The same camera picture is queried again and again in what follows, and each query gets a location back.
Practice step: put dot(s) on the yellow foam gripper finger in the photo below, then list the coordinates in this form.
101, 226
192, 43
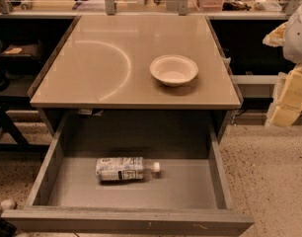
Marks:
276, 37
286, 106

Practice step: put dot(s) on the grey open drawer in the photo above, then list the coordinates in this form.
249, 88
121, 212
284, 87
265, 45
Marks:
189, 195

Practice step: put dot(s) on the white paper bowl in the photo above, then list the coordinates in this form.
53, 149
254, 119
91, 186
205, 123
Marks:
173, 70

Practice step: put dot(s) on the white shoe on floor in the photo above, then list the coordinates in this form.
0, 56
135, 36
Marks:
7, 204

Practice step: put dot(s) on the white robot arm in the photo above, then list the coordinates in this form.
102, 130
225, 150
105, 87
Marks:
292, 48

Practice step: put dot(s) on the clear plastic bottle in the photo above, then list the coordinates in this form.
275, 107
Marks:
116, 169

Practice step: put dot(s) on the grey cabinet with beige counter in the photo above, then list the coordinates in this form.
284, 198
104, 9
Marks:
103, 62

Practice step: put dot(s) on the black stand left of cabinet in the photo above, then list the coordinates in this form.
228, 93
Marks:
20, 63

